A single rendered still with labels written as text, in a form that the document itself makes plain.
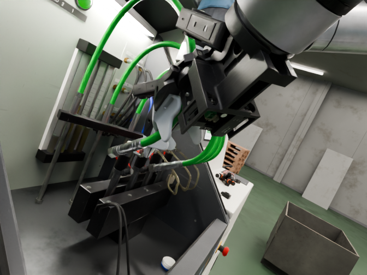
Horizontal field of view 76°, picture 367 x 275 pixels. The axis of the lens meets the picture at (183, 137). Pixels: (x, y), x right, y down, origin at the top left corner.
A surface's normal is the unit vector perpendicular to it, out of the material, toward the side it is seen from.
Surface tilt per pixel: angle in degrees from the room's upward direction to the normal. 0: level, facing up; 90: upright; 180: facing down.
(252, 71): 103
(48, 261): 0
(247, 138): 82
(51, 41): 90
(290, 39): 135
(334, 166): 75
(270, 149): 90
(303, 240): 90
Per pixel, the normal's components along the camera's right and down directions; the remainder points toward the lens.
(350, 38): -0.08, 0.76
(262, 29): -0.47, 0.59
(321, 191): -0.36, -0.33
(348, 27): -0.07, 0.52
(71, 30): 0.83, 0.43
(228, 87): -0.86, -0.07
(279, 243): -0.43, -0.07
